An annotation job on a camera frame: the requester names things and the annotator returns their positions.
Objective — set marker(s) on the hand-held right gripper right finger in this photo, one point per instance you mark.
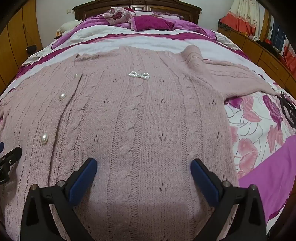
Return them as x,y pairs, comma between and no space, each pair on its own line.
204,183

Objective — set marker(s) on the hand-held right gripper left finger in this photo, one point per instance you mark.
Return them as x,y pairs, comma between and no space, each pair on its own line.
84,178

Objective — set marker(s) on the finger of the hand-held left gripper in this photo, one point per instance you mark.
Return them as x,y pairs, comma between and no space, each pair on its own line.
11,156

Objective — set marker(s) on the pink knit cardigan sweater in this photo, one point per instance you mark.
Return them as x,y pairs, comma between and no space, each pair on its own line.
143,115

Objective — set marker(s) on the dark clothes pile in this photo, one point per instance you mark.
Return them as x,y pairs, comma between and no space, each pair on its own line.
268,47

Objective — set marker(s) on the floral magenta bed cover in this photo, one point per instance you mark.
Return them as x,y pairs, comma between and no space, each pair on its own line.
254,129

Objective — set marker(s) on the small black bag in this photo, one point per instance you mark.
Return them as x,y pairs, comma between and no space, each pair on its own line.
31,49

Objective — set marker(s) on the small black patterned cloth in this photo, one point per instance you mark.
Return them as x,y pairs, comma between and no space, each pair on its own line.
288,109

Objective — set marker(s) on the wooden wardrobe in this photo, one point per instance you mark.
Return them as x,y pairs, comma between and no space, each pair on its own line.
13,41

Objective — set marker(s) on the wooden nightstand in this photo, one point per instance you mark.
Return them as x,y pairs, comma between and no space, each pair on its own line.
57,34

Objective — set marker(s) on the white plush pillow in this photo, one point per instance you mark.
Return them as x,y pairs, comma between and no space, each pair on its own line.
69,26

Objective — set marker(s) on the white and red curtain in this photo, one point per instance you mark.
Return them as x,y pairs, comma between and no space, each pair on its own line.
290,53

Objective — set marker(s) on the window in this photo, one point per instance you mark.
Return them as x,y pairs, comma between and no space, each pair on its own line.
277,32

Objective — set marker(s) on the crumpled pink floral quilt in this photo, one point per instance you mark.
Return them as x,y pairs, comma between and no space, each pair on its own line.
122,15

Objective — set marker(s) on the cream and orange curtain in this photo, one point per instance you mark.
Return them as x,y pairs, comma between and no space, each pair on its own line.
240,18

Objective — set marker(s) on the dark wooden headboard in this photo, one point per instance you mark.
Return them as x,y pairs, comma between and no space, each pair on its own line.
97,7

